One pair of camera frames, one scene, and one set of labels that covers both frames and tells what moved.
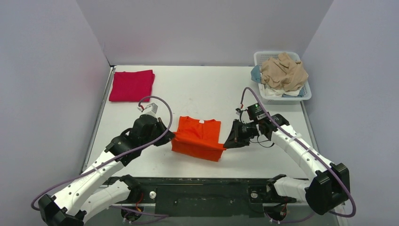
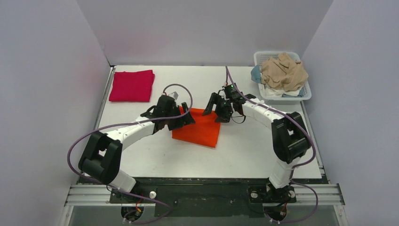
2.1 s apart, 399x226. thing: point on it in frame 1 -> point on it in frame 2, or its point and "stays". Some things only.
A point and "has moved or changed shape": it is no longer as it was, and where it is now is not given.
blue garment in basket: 255,74 stays
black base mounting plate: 205,197 stays
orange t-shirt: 198,139 has moved or changed shape
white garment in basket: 268,92 stays
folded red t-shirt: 131,86 stays
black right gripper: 237,134 -> 220,106
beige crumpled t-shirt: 283,73 stays
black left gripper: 162,131 -> 178,118
